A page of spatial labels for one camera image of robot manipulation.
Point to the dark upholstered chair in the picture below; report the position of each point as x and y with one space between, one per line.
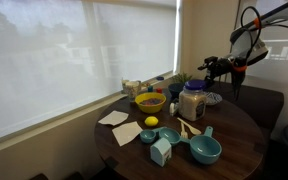
250 103

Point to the yellow bowl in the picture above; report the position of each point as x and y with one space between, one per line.
150 107

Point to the dark blue bowl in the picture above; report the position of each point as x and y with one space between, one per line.
174 90

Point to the wooden spoon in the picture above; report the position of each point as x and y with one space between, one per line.
190 127

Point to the large teal measuring cup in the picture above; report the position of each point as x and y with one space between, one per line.
204 150

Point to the small teal measuring cup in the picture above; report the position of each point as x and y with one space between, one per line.
147 136

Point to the red block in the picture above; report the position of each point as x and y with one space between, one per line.
159 90

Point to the small green plant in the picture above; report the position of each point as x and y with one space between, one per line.
181 78

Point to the clear jar of rice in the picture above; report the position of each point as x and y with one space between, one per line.
192 106

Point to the medium teal measuring cup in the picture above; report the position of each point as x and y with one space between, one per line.
169 135

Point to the wide white roller blind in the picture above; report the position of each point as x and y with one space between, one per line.
50 66

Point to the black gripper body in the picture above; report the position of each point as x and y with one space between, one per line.
225 68

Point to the small white dispenser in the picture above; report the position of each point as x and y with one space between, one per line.
173 109

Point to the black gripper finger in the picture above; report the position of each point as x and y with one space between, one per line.
211 81
209 64

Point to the yellow lemon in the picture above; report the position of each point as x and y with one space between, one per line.
151 121

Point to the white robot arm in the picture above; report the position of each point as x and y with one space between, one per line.
249 43

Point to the teal white toy carton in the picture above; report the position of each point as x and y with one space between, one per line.
160 152

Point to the narrow white roller blind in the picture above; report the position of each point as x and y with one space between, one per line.
277 71

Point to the black white patterned plate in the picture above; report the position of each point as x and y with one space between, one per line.
214 99

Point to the wooden fork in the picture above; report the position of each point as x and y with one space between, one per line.
183 132

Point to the white paper napkin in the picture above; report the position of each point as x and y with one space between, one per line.
114 118
126 133

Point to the blue block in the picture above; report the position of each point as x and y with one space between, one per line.
150 89

